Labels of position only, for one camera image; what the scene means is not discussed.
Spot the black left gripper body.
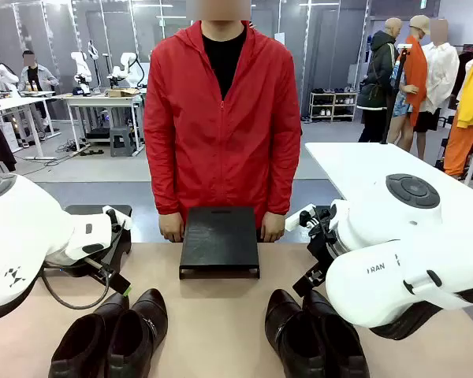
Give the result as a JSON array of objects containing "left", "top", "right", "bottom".
[{"left": 43, "top": 251, "right": 104, "bottom": 278}]

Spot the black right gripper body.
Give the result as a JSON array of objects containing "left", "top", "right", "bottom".
[{"left": 306, "top": 225, "right": 341, "bottom": 273}]

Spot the black leather ankle shoe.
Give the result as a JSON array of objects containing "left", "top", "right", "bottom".
[
  {"left": 103, "top": 287, "right": 169, "bottom": 378},
  {"left": 47, "top": 291, "right": 131, "bottom": 378}
]

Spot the person's left forearm red sleeve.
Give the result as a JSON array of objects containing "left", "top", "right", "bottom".
[{"left": 265, "top": 157, "right": 301, "bottom": 216}]

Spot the person's right forearm red sleeve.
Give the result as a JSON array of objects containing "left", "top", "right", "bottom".
[{"left": 144, "top": 157, "right": 183, "bottom": 217}]

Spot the black metal shoe stand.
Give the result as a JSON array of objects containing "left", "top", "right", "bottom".
[
  {"left": 64, "top": 204, "right": 133, "bottom": 277},
  {"left": 178, "top": 206, "right": 261, "bottom": 280}
]

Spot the person in red jacket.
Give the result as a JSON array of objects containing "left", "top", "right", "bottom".
[{"left": 143, "top": 17, "right": 303, "bottom": 243}]

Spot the seated person grey jacket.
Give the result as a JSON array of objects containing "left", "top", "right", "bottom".
[{"left": 17, "top": 50, "right": 61, "bottom": 132}]

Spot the person's left hand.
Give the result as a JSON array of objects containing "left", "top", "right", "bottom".
[{"left": 259, "top": 213, "right": 287, "bottom": 243}]

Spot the person's right hand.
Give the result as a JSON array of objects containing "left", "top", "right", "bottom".
[{"left": 158, "top": 213, "right": 187, "bottom": 243}]

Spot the grey step stool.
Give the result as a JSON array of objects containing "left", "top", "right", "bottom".
[{"left": 109, "top": 126, "right": 137, "bottom": 158}]

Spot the white shoe rack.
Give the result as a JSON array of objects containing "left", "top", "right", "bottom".
[{"left": 309, "top": 90, "right": 358, "bottom": 124}]

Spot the white desk with robots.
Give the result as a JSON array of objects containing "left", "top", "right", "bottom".
[{"left": 52, "top": 91, "right": 147, "bottom": 157}]

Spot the long white desk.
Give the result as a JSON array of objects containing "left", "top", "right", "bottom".
[{"left": 0, "top": 95, "right": 62, "bottom": 161}]

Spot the mannequin in dark green jacket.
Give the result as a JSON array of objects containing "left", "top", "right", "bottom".
[{"left": 356, "top": 17, "right": 404, "bottom": 144}]

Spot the flat cardboard box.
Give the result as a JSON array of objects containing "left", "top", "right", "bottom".
[{"left": 105, "top": 87, "right": 141, "bottom": 98}]

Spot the mannequin in orange top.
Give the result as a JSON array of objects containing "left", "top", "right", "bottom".
[{"left": 385, "top": 14, "right": 431, "bottom": 159}]

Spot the mannequin in yellow jacket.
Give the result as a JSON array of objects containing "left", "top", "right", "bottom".
[{"left": 442, "top": 46, "right": 473, "bottom": 181}]

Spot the figure in white shirt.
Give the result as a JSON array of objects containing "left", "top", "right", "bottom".
[{"left": 413, "top": 18, "right": 461, "bottom": 161}]

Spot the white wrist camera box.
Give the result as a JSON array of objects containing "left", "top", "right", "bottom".
[{"left": 285, "top": 204, "right": 317, "bottom": 234}]

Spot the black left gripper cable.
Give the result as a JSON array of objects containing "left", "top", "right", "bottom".
[{"left": 40, "top": 268, "right": 112, "bottom": 311}]

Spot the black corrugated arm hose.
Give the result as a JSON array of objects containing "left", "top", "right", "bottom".
[{"left": 371, "top": 284, "right": 473, "bottom": 341}]

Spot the white robot arm black cable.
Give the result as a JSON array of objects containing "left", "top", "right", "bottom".
[{"left": 107, "top": 51, "right": 147, "bottom": 90}]

